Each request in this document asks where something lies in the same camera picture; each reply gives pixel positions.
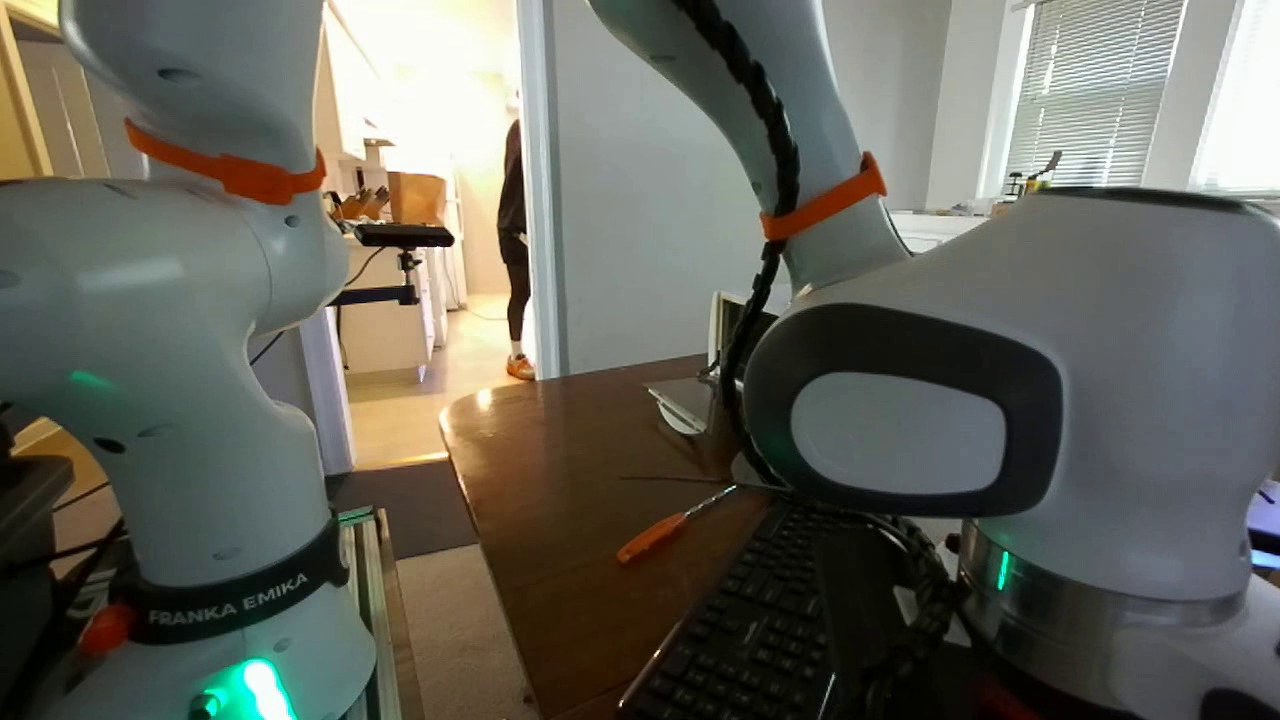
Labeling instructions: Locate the brown wooden box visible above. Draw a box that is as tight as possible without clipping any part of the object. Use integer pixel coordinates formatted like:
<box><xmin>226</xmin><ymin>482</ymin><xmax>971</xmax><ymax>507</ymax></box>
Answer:
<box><xmin>384</xmin><ymin>167</ymin><xmax>454</xmax><ymax>227</ymax></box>

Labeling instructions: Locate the white window blind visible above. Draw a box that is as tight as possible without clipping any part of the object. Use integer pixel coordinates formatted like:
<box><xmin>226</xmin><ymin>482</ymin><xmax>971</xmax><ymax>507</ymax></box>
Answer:
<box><xmin>1004</xmin><ymin>0</ymin><xmax>1191</xmax><ymax>193</ymax></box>

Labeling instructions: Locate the black camera on stand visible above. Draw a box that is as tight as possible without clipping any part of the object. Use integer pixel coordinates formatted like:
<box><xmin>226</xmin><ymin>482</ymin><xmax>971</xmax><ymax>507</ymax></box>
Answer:
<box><xmin>313</xmin><ymin>215</ymin><xmax>461</xmax><ymax>313</ymax></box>

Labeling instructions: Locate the orange strap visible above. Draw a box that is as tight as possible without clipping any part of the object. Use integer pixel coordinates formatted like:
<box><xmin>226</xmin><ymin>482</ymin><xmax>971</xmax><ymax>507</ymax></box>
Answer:
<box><xmin>121</xmin><ymin>116</ymin><xmax>333</xmax><ymax>207</ymax></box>
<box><xmin>755</xmin><ymin>147</ymin><xmax>892</xmax><ymax>249</ymax></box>

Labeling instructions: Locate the orange handled metal spatula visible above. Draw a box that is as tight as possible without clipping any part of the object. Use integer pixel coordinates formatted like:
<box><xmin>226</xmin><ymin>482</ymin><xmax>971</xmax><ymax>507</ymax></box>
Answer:
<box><xmin>613</xmin><ymin>482</ymin><xmax>740</xmax><ymax>569</ymax></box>

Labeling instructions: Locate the black braided cable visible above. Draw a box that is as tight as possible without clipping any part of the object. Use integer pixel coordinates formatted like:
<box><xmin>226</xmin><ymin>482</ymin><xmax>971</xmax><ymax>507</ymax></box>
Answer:
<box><xmin>670</xmin><ymin>0</ymin><xmax>963</xmax><ymax>720</ymax></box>

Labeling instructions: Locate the person in dark clothes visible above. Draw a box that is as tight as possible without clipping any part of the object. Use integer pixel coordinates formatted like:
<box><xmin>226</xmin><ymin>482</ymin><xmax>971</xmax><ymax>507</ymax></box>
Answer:
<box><xmin>495</xmin><ymin>116</ymin><xmax>538</xmax><ymax>388</ymax></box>

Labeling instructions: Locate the aluminium robot mounting table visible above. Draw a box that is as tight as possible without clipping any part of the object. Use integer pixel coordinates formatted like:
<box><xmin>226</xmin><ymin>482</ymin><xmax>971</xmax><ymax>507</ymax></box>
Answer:
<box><xmin>325</xmin><ymin>505</ymin><xmax>410</xmax><ymax>720</ymax></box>

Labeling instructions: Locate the dark tray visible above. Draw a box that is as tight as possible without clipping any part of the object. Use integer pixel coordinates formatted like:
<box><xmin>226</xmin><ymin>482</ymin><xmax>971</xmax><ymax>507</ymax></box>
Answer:
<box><xmin>616</xmin><ymin>501</ymin><xmax>845</xmax><ymax>720</ymax></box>

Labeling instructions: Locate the dark floor mat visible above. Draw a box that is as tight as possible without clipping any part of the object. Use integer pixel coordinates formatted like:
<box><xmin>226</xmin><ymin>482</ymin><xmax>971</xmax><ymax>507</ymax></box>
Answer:
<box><xmin>325</xmin><ymin>456</ymin><xmax>475</xmax><ymax>565</ymax></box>

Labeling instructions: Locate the white toaster oven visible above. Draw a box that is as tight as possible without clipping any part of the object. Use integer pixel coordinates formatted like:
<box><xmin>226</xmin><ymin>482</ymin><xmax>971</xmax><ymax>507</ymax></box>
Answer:
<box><xmin>705</xmin><ymin>291</ymin><xmax>774</xmax><ymax>403</ymax></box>

